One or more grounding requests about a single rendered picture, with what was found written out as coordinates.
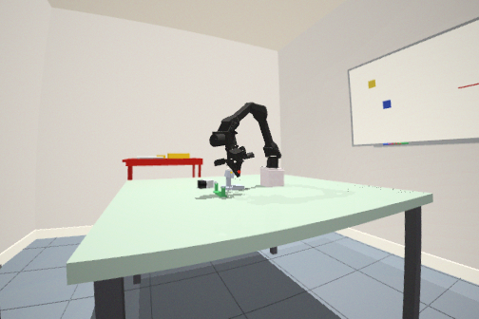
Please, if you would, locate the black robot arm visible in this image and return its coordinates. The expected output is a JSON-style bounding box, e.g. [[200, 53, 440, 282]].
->
[[209, 102, 281, 168]]

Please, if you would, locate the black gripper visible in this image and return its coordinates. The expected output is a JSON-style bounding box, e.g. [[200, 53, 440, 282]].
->
[[214, 143, 255, 178]]

